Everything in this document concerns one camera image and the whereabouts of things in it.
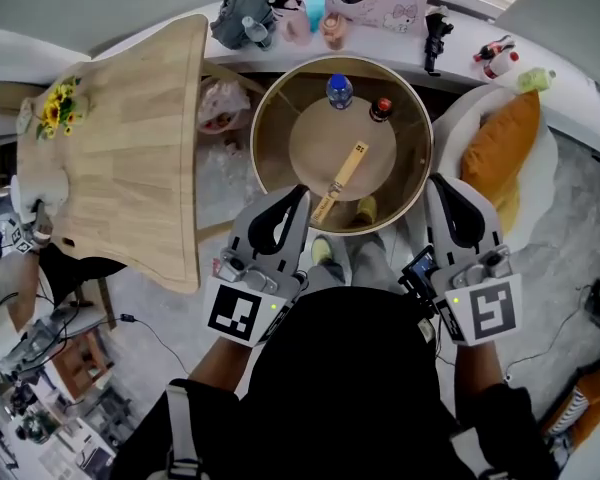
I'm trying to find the person's right forearm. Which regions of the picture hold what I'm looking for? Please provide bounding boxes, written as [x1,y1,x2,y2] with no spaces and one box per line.
[452,340,506,422]

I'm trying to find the peach lidded cup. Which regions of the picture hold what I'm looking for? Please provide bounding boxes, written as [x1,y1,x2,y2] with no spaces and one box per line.
[318,11,349,50]

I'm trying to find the green snack packet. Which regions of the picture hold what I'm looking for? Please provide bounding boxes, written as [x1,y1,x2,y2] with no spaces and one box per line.
[517,66,557,95]

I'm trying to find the sunflower bouquet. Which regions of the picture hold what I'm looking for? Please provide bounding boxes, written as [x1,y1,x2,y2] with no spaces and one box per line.
[34,75,89,142]

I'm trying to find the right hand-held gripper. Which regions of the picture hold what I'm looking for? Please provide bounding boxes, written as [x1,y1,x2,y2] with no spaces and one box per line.
[424,173,525,348]

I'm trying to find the white red-cap bottle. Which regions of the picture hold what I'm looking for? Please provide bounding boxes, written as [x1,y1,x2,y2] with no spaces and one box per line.
[482,50,522,81]

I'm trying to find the white tissue pack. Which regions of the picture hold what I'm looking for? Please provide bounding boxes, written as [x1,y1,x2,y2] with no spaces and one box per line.
[9,167,72,219]

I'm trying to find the white egg-shaped seat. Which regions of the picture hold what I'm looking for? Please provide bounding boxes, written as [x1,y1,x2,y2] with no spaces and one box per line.
[429,85,561,254]

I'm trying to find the clear plastic bottle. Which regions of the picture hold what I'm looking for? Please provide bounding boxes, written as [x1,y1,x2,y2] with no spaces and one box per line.
[240,15,272,45]

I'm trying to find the orange cushion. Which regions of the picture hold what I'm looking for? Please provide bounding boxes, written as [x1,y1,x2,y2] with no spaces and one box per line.
[459,90,541,204]

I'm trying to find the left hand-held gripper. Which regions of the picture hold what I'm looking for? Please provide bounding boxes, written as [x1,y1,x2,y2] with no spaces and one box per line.
[202,185,313,349]

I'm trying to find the light wooden table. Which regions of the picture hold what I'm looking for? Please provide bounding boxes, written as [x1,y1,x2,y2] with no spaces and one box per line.
[17,13,254,295]

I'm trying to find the grey fabric bag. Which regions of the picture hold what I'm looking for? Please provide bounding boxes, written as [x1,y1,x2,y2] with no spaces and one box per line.
[209,0,276,50]

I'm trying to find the teal pouch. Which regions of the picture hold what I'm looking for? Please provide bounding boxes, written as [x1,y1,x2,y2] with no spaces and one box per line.
[304,0,328,35]

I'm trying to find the pink mesh waste basket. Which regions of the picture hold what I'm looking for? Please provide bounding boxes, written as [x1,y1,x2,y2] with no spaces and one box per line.
[198,77,251,135]

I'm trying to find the person's yellow shoe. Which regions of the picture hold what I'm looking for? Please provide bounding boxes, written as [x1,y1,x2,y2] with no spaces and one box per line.
[311,235,334,267]
[354,195,379,227]

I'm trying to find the round glass coffee table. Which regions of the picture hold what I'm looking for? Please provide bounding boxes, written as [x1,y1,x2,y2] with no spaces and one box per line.
[249,56,434,238]

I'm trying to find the person's left forearm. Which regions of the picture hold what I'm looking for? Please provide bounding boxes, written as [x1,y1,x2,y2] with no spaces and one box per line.
[188,335,254,399]

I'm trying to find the yellow book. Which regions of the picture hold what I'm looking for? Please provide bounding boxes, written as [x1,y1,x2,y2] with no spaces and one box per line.
[309,140,370,227]

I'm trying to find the grey shoulder strap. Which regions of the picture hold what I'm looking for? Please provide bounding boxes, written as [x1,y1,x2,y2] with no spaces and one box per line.
[165,382,204,480]
[449,425,511,480]

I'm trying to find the small wooden cabinet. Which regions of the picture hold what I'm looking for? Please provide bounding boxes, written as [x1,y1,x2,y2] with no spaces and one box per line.
[52,332,116,402]

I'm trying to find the black tripod mount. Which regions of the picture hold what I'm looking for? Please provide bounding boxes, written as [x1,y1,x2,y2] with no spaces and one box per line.
[423,10,454,77]

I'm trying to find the person's grey jeans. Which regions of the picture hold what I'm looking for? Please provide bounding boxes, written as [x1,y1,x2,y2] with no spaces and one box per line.
[299,232,411,294]

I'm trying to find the person's black shirt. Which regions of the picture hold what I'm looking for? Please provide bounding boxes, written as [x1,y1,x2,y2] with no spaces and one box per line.
[112,287,546,480]

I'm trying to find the person's left yellow shoe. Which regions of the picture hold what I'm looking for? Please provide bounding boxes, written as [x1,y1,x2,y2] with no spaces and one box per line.
[311,235,334,267]

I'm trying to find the person's right yellow shoe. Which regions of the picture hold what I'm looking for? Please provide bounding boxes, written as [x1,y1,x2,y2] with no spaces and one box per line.
[354,195,379,227]

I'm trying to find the pink cartoon tote bag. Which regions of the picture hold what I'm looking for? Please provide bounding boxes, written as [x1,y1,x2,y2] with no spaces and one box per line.
[324,0,432,37]

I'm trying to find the cardboard box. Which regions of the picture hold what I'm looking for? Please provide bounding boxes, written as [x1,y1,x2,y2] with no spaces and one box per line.
[0,80,44,114]

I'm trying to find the striped cushion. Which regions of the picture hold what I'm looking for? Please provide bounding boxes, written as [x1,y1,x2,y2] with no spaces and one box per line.
[554,385,589,427]

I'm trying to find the small black monitor screen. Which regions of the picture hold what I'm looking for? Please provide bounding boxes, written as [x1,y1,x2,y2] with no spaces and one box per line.
[398,245,439,314]

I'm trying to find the black floor cable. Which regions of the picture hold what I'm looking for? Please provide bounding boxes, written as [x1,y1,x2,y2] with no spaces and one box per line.
[104,311,191,377]
[504,287,594,385]

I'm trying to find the blue-cap water bottle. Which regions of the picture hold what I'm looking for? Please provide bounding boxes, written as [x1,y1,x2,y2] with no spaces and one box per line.
[326,72,355,111]

